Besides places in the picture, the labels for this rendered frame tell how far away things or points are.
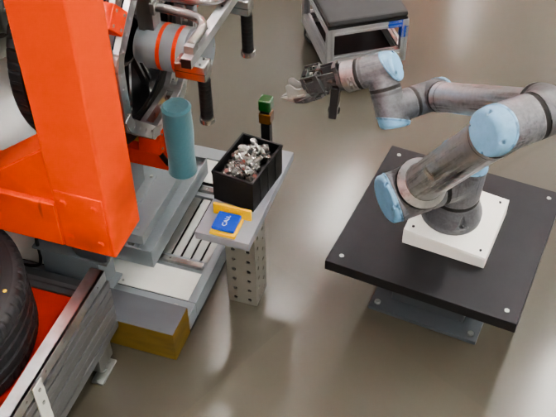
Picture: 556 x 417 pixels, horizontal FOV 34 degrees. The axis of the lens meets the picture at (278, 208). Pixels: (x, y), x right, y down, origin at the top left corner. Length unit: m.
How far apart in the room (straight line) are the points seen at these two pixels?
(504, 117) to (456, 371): 1.10
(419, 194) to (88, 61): 0.97
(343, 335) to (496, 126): 1.15
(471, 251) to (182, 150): 0.92
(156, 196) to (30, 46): 1.11
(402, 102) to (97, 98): 0.88
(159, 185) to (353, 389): 0.97
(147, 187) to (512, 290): 1.26
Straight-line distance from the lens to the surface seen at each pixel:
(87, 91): 2.19
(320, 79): 2.67
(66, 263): 3.04
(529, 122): 2.12
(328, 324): 3.02
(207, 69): 2.47
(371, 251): 2.84
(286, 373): 2.91
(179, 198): 3.24
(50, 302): 2.82
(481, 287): 2.79
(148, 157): 2.97
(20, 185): 2.55
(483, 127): 2.12
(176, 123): 2.66
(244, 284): 3.01
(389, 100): 2.60
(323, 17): 3.83
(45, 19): 2.10
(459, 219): 2.81
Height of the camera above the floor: 2.37
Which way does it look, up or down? 44 degrees down
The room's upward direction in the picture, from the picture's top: 1 degrees counter-clockwise
